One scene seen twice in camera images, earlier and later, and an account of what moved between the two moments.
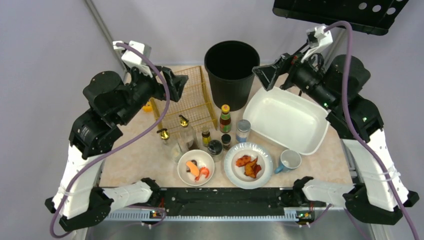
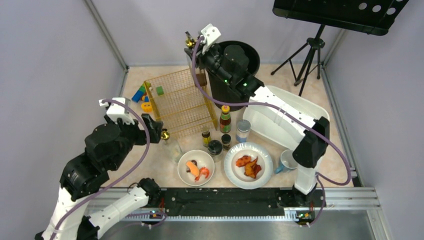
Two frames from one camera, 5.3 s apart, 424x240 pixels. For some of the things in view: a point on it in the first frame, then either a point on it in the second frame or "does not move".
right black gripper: (284, 71) -> (199, 54)
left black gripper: (164, 84) -> (149, 125)
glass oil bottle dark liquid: (186, 134) -> (200, 76)
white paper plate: (248, 165) does not move
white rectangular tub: (287, 117) does not move
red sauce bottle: (225, 119) does not move
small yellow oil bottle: (206, 137) does not move
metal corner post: (105, 30) does not move
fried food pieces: (251, 167) does not move
